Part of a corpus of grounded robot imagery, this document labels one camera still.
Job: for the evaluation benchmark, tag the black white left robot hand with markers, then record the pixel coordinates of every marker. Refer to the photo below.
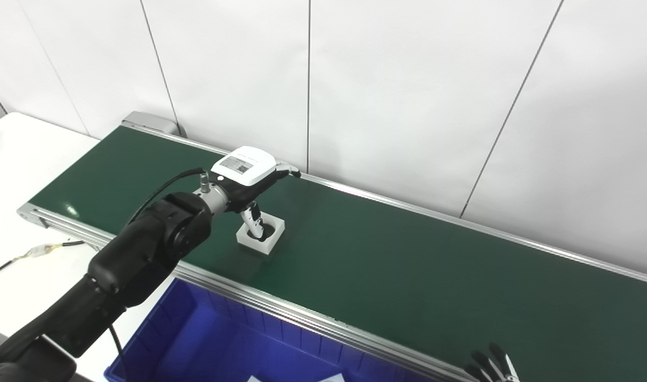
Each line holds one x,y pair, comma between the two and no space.
244,167

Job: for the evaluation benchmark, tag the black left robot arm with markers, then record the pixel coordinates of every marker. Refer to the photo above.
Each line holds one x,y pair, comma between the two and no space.
143,249

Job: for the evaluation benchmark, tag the grey conveyor motor housing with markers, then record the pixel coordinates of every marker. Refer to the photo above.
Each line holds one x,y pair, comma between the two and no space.
151,123

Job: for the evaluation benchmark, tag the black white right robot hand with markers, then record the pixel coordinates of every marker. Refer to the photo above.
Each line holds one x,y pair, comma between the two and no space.
490,371

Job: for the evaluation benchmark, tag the green conveyor belt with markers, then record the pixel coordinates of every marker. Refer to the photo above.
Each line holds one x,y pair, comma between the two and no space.
408,276

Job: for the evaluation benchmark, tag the large blue plastic bin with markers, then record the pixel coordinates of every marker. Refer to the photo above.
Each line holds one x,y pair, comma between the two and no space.
207,339

